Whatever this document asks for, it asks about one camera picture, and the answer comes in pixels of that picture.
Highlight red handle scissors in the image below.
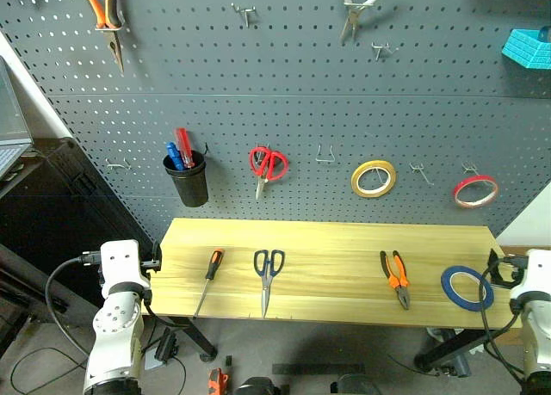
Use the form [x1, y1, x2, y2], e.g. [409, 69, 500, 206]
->
[248, 145, 290, 201]

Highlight metal wire loop hook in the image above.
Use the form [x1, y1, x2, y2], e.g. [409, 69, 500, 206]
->
[314, 144, 338, 164]

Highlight red handle screwdriver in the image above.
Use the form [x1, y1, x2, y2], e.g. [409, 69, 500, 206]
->
[174, 127, 196, 170]

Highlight white handle pliers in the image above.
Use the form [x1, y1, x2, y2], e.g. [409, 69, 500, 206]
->
[335, 0, 399, 44]

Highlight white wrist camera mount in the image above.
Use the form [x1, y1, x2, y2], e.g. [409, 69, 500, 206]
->
[99, 239, 150, 298]
[511, 248, 551, 302]

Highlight black table leg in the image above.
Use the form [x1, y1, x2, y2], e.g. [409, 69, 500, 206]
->
[413, 327, 494, 373]
[165, 316, 220, 362]

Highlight black equipment case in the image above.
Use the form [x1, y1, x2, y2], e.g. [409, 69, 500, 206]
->
[0, 137, 150, 327]

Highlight yellow tape roll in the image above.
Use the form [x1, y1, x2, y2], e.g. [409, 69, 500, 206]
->
[350, 159, 399, 199]

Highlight thin black floor cable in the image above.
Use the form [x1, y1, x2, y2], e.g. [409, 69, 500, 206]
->
[8, 346, 90, 395]

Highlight orange black handle screwdriver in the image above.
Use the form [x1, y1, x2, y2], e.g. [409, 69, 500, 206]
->
[192, 248, 226, 319]

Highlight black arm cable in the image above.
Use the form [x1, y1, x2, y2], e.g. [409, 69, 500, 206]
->
[478, 262, 531, 386]
[44, 250, 102, 358]

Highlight orange black handle pliers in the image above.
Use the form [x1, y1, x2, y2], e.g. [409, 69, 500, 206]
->
[379, 250, 412, 312]

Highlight grey laptop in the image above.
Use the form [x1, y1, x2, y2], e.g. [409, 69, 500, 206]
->
[0, 56, 34, 177]

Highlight orange handle long-nose pliers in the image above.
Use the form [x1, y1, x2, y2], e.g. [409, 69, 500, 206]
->
[76, 0, 127, 74]

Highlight grey metal pegboard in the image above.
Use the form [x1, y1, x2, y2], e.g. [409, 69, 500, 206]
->
[0, 0, 551, 246]

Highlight black plastic cup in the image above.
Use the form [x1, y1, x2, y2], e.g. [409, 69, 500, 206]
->
[162, 149, 210, 208]

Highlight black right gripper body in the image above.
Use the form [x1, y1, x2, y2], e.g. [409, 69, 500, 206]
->
[498, 254, 529, 286]

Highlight red tape roll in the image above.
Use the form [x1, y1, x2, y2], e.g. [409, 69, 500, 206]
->
[451, 175, 500, 210]

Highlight black flat strip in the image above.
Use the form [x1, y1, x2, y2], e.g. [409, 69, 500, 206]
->
[271, 362, 367, 376]

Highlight black power adapter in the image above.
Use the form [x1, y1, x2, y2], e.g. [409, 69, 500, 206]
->
[143, 325, 181, 371]

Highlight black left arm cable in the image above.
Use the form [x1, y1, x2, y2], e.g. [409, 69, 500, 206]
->
[44, 250, 102, 358]

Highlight dark blue handle scissors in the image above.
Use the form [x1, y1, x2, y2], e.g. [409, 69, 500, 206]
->
[252, 249, 286, 320]

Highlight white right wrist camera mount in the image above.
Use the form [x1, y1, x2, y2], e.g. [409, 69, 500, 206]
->
[511, 248, 551, 302]

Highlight blue tape roll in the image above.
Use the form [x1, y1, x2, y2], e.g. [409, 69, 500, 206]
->
[440, 264, 496, 313]

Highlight cyan plastic basket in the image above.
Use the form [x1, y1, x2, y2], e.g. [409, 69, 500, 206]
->
[501, 25, 551, 71]

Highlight dark rounded shape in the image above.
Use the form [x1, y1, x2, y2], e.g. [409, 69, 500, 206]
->
[234, 376, 282, 395]

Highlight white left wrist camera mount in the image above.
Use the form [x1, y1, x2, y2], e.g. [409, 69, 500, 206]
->
[99, 239, 150, 298]

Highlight blue handle screwdriver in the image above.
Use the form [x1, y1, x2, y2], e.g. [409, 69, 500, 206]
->
[165, 141, 186, 172]

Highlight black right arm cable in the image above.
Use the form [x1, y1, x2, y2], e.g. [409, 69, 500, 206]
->
[478, 262, 531, 386]

